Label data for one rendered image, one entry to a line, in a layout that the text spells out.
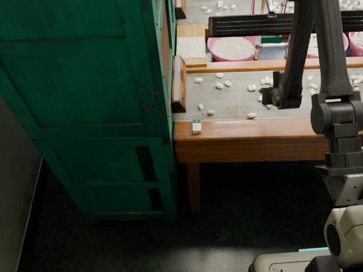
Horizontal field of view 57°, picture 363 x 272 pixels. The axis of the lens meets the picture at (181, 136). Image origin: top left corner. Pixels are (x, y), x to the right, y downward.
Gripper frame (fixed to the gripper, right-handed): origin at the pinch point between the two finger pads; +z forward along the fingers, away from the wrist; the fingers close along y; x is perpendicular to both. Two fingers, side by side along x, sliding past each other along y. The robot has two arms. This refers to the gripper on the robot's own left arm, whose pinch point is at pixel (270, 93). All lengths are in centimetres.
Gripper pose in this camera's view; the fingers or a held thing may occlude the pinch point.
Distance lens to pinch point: 143.9
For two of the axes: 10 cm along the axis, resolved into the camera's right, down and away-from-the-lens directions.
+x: 0.4, 9.7, 2.2
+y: -10.0, 0.4, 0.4
